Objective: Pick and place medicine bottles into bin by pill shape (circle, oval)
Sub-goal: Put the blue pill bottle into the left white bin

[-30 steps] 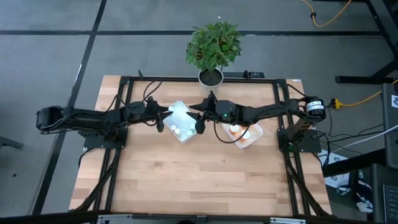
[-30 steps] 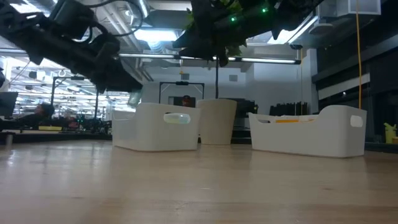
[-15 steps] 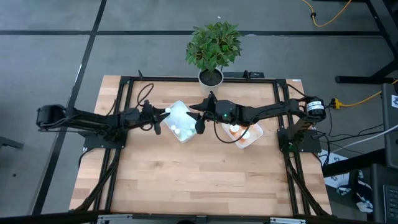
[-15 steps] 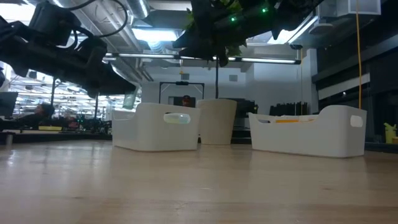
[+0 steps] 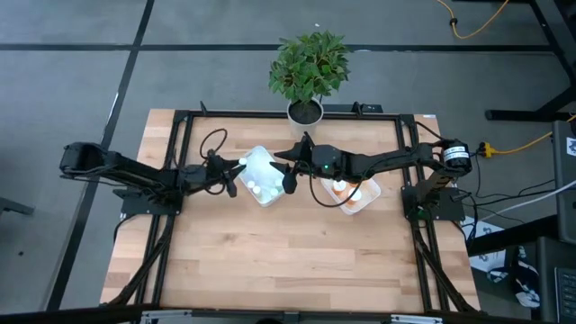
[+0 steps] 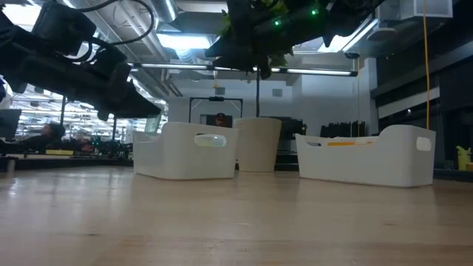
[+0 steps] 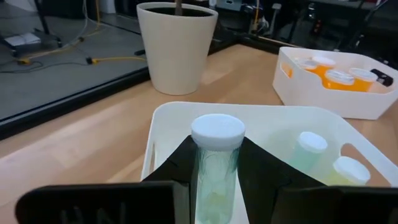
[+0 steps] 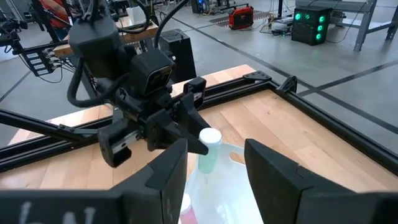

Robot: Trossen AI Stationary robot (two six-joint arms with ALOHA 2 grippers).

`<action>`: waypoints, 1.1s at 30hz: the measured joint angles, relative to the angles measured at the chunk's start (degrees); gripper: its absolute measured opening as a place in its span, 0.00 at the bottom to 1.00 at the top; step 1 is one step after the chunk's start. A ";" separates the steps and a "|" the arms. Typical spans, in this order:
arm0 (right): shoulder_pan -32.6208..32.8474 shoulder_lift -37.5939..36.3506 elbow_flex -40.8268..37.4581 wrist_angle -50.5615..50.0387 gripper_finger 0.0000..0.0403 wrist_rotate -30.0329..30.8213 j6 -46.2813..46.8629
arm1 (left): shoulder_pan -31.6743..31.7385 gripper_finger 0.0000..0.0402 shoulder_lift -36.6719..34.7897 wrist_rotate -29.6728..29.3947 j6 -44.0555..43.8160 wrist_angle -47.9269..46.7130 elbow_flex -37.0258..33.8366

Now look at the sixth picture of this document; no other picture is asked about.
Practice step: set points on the white ceiling box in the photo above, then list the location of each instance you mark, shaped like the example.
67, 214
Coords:
428, 8

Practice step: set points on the beige plant pot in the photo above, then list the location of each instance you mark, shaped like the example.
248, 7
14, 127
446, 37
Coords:
260, 144

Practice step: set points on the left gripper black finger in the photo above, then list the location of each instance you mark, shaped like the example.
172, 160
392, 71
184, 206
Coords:
133, 98
107, 107

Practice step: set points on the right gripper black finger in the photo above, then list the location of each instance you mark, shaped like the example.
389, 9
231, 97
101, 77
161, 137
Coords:
229, 50
265, 68

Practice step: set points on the small black metal frame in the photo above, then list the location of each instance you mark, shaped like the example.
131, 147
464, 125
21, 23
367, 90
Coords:
216, 98

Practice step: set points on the dark cabinet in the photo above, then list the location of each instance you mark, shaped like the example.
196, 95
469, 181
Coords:
293, 129

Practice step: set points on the dark computer monitor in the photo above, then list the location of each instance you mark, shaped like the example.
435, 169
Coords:
9, 123

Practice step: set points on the row of black chairs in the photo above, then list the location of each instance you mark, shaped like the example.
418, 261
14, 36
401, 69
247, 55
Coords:
343, 131

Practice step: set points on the green leafy potted tree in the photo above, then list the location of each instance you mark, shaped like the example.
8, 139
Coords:
257, 96

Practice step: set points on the long ceiling light bar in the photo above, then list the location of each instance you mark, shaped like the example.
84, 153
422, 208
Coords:
318, 72

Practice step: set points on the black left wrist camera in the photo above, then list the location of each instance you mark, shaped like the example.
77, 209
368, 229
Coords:
63, 27

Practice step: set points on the yellow plastic object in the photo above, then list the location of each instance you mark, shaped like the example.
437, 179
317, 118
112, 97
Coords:
462, 159

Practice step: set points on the dark ceiling camera dome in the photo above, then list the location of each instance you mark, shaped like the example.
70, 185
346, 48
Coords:
352, 55

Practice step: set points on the grey wall vent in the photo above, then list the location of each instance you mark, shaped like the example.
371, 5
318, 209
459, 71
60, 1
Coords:
277, 92

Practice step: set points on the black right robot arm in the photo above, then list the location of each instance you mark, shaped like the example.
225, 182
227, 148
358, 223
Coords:
332, 18

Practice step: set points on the dark background bench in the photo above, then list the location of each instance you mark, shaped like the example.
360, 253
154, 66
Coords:
37, 162

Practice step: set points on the person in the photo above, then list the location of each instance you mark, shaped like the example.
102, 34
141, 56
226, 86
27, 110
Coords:
51, 133
220, 119

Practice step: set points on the white plastic bin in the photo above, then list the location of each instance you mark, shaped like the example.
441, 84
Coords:
173, 159
388, 162

